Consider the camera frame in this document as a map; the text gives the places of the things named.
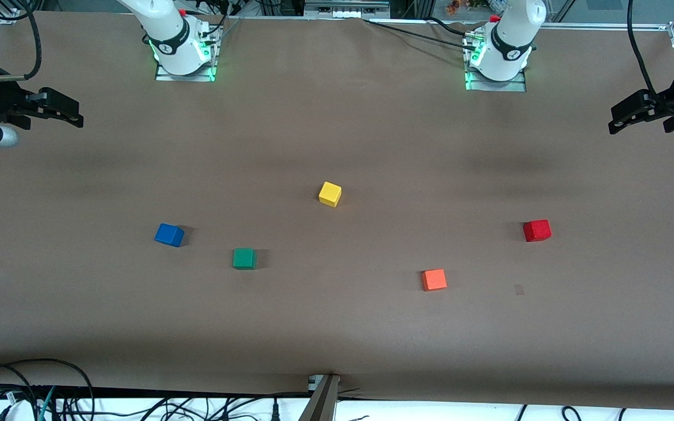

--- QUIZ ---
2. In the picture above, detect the red wooden block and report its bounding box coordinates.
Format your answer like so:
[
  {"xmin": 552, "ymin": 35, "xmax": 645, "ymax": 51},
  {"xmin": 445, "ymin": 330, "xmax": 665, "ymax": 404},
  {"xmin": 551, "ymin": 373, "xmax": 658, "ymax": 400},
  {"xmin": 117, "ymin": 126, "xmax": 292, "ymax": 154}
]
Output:
[{"xmin": 523, "ymin": 219, "xmax": 552, "ymax": 243}]

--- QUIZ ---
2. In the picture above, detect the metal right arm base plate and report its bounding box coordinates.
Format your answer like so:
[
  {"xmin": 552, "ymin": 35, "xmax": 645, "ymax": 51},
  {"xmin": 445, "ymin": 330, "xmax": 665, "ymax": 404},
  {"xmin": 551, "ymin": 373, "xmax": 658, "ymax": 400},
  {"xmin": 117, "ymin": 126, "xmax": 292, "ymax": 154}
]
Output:
[{"xmin": 155, "ymin": 23, "xmax": 221, "ymax": 82}]

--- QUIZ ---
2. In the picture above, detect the black table edge rail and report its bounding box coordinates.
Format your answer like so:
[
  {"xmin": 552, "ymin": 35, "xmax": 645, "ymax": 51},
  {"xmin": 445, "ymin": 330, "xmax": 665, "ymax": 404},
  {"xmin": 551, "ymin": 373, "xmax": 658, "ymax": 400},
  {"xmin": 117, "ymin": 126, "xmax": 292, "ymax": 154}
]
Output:
[{"xmin": 0, "ymin": 382, "xmax": 314, "ymax": 402}]

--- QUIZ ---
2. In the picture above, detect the blue wooden block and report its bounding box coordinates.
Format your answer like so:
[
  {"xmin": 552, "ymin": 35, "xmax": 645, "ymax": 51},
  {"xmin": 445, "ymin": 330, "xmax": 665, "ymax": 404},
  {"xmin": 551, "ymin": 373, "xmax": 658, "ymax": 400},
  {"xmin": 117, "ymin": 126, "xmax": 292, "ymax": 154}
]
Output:
[{"xmin": 154, "ymin": 223, "xmax": 185, "ymax": 248}]

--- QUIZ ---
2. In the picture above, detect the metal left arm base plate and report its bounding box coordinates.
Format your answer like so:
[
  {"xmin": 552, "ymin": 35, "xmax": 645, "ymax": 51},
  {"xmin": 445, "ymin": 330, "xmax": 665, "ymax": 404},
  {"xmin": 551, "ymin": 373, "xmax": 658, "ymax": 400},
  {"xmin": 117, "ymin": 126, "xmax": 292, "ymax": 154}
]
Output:
[{"xmin": 464, "ymin": 32, "xmax": 528, "ymax": 92}]

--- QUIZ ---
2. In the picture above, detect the black looped cable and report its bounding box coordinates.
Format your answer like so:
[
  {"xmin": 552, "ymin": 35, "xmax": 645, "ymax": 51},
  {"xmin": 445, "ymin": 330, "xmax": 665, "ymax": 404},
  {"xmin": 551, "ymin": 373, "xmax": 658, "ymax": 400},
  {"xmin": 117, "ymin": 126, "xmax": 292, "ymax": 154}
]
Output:
[{"xmin": 0, "ymin": 358, "xmax": 95, "ymax": 421}]

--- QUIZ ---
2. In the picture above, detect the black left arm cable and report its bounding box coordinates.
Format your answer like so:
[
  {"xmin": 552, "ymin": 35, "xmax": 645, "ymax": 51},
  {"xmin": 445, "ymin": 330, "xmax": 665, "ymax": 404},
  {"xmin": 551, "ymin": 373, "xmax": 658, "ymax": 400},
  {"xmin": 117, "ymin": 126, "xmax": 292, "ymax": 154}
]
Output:
[{"xmin": 627, "ymin": 0, "xmax": 661, "ymax": 100}]

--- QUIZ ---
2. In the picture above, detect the orange wooden block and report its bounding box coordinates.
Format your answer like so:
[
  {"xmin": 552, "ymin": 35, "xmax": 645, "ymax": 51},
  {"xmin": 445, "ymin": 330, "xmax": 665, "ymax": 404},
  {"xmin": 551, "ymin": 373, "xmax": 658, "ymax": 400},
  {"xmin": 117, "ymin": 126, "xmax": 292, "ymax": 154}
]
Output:
[{"xmin": 421, "ymin": 268, "xmax": 448, "ymax": 292}]

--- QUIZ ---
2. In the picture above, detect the white power strip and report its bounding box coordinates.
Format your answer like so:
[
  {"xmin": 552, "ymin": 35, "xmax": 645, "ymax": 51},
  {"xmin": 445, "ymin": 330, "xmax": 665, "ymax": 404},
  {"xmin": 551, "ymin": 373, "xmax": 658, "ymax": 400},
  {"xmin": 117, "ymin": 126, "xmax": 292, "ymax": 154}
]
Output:
[{"xmin": 304, "ymin": 0, "xmax": 391, "ymax": 19}]

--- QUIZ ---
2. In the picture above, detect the green cable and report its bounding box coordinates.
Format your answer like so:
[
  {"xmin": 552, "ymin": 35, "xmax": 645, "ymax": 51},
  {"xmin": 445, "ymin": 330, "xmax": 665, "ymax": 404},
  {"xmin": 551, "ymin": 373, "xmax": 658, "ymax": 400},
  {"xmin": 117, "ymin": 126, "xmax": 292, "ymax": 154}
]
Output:
[{"xmin": 37, "ymin": 386, "xmax": 57, "ymax": 421}]

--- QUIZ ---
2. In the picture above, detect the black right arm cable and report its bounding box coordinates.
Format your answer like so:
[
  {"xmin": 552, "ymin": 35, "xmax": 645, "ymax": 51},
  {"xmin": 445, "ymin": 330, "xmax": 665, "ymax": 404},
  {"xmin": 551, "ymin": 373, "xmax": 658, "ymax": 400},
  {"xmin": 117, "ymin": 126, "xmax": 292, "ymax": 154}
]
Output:
[{"xmin": 0, "ymin": 0, "xmax": 43, "ymax": 82}]

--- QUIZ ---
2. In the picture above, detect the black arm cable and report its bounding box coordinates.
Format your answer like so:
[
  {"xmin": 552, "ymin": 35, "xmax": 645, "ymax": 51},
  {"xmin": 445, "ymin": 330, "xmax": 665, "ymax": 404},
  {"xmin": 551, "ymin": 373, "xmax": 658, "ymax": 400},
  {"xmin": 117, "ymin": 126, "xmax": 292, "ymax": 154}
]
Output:
[
  {"xmin": 627, "ymin": 0, "xmax": 661, "ymax": 100},
  {"xmin": 0, "ymin": 0, "xmax": 43, "ymax": 82}
]

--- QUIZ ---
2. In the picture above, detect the yellow wooden block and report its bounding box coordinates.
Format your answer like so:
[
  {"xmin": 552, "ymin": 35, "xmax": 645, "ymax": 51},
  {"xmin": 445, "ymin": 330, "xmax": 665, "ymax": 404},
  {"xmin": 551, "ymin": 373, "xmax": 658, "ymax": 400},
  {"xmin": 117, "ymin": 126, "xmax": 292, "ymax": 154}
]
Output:
[{"xmin": 318, "ymin": 181, "xmax": 342, "ymax": 208}]

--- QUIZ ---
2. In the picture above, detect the black cable across table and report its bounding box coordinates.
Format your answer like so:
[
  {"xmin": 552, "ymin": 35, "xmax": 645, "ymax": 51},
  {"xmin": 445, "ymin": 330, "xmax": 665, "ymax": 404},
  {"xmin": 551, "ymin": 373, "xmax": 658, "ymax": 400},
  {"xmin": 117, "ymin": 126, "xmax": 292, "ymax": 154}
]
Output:
[{"xmin": 363, "ymin": 18, "xmax": 481, "ymax": 50}]

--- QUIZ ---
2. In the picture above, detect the grey slanted beam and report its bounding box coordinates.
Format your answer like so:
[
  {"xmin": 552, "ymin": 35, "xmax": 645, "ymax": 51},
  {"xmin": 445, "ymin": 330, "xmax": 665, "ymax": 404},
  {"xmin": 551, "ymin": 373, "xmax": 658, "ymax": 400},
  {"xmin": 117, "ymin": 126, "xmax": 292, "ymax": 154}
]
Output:
[{"xmin": 298, "ymin": 374, "xmax": 341, "ymax": 421}]

